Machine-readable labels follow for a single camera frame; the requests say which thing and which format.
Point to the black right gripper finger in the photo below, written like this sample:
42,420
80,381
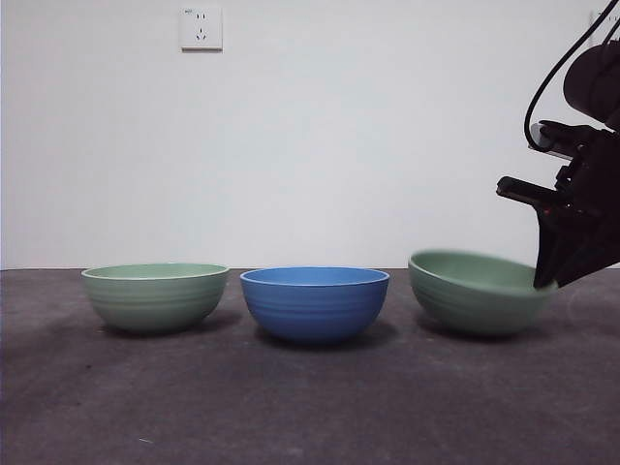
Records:
593,252
552,242

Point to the green ribbed bowl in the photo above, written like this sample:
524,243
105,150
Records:
474,305
155,300

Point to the blue ribbed bowl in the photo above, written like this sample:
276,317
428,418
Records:
315,310

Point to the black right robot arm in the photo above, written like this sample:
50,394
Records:
593,82

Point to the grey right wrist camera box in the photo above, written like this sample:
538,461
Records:
547,143

